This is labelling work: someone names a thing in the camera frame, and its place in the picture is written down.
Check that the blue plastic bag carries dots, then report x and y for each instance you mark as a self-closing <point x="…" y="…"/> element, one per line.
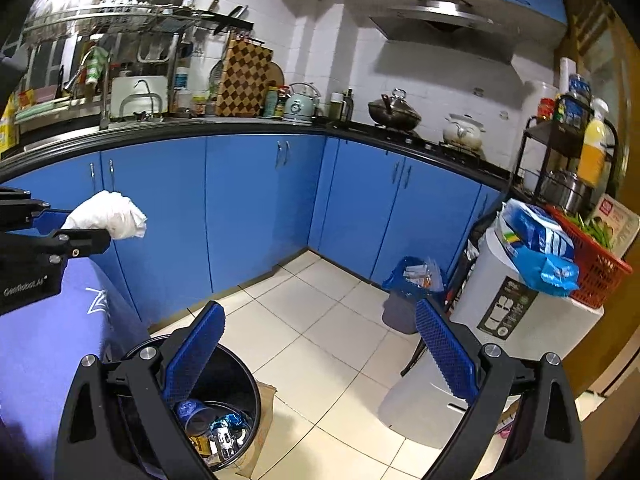
<point x="542" y="250"/>

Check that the white paper towel roll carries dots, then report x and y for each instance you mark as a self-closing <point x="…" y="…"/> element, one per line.
<point x="566" y="76"/>

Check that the yellow juice bottle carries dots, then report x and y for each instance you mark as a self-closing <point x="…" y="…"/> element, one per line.
<point x="595" y="152"/>

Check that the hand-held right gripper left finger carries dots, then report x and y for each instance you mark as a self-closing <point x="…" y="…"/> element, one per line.
<point x="197" y="355"/>

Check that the steel range hood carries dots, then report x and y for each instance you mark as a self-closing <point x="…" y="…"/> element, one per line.
<point x="445" y="22"/>

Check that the pale green kettle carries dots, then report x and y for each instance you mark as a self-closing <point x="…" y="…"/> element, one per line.
<point x="300" y="106"/>

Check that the white plastic tub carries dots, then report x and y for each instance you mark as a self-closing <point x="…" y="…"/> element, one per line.
<point x="130" y="91"/>

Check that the green white hanging cloth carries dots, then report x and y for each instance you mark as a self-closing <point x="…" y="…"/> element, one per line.
<point x="96" y="66"/>

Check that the torn blue white carton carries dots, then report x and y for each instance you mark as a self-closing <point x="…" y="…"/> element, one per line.
<point x="231" y="421"/>

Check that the black gas stove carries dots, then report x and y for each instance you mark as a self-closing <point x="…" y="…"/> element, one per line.
<point x="450" y="152"/>

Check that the blue lower kitchen cabinets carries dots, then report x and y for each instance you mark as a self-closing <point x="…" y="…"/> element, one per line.
<point x="250" y="210"/>

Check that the printed paper package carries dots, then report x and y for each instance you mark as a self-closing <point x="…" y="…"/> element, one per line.
<point x="620" y="220"/>

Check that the wooden door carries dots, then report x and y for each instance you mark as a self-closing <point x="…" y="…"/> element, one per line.
<point x="622" y="110"/>

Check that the steel pot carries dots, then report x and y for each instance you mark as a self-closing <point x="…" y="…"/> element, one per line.
<point x="565" y="191"/>

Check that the black round trash bin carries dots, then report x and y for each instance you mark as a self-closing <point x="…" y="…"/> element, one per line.
<point x="237" y="385"/>

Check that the steel dish rack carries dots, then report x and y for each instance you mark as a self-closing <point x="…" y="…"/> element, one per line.
<point x="125" y="15"/>

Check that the steel faucet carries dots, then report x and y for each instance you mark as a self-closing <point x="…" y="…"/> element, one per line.
<point x="104" y="105"/>

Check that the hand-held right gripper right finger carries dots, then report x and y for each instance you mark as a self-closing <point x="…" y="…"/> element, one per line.
<point x="445" y="350"/>

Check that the flat cardboard sheet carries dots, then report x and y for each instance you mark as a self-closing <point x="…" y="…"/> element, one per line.
<point x="267" y="410"/>

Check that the green vegetables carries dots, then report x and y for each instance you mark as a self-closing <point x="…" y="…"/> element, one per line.
<point x="595" y="230"/>

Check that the black kitchen countertop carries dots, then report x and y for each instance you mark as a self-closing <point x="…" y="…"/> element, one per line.
<point x="225" y="127"/>

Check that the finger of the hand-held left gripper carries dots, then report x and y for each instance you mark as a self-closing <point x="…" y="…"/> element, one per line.
<point x="30" y="212"/>
<point x="82" y="242"/>

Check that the chequered wooden cutting board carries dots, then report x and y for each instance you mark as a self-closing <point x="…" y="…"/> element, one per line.
<point x="245" y="80"/>

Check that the white plastic bag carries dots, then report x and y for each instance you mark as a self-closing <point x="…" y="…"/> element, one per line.
<point x="110" y="215"/>

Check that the red plastic basket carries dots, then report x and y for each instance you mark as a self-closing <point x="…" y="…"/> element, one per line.
<point x="600" y="270"/>

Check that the black metal rack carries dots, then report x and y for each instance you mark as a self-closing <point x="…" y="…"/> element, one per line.
<point x="530" y="145"/>

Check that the dark glass bottles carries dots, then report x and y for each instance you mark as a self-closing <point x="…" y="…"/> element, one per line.
<point x="342" y="106"/>

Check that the grey bin with blue liner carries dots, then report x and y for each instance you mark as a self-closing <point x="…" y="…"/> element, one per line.
<point x="402" y="310"/>

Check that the white appliance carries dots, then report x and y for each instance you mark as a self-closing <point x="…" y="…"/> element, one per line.
<point x="550" y="332"/>

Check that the dark wok with lid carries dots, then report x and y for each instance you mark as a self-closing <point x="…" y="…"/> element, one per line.
<point x="395" y="111"/>

